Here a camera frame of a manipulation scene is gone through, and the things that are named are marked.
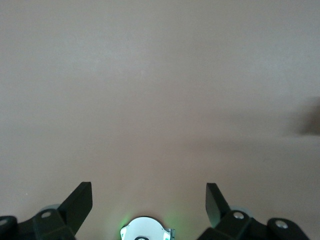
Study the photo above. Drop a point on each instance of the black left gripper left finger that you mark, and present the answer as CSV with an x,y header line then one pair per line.
x,y
72,210

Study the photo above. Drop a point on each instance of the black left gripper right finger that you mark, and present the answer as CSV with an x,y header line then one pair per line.
x,y
220,210

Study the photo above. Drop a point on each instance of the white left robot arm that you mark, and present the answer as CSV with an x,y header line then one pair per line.
x,y
146,228

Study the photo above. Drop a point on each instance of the brown table cloth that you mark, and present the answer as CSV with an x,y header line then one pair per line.
x,y
160,87

